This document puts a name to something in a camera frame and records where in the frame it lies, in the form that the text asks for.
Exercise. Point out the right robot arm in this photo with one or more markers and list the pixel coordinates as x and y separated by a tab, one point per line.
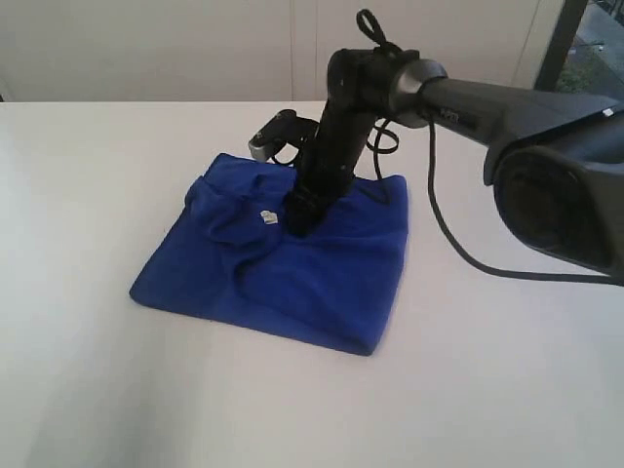
554	161

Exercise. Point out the black window frame post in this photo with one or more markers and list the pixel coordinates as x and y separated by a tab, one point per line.
561	40

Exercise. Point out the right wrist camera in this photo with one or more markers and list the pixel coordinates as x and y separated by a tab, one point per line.
285	128

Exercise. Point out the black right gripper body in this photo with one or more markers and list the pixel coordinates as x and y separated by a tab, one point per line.
328	162

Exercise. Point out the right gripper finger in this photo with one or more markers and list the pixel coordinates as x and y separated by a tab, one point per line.
304	210

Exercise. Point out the blue towel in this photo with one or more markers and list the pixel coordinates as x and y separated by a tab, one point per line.
229	258

